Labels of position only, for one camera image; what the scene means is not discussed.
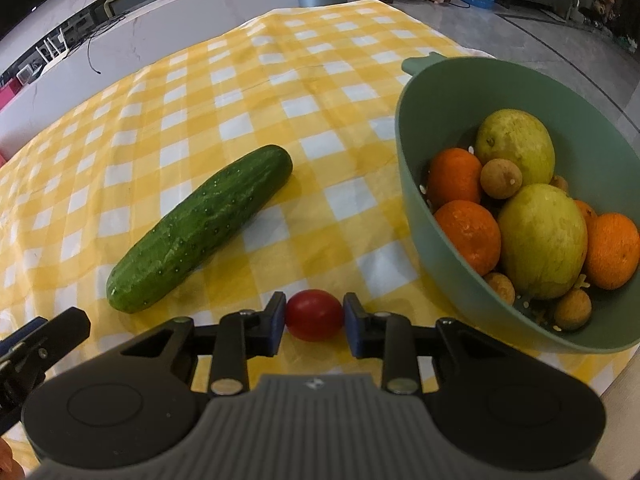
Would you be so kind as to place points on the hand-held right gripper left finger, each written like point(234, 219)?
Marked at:
point(276, 324)

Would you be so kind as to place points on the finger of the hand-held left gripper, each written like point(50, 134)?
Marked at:
point(32, 324)
point(60, 335)

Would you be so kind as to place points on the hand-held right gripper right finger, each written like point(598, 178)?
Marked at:
point(352, 329)

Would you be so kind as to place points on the red cherry tomato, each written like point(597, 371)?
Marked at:
point(314, 316)

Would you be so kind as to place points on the orange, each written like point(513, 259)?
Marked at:
point(612, 250)
point(455, 177)
point(470, 235)
point(586, 214)

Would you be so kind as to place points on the green plastic colander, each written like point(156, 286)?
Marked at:
point(450, 110)

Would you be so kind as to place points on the person's left hand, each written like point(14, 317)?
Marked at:
point(9, 462)

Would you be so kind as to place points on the green cucumber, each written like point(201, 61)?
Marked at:
point(200, 230)

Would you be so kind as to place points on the yellow-green guava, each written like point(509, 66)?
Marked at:
point(542, 240)
point(517, 147)

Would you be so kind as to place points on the yellow checkered tablecloth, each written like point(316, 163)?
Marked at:
point(250, 110)

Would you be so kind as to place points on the pink box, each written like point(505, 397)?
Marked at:
point(7, 96)

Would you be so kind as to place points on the cluttered dark shelf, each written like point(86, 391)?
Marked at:
point(607, 0)

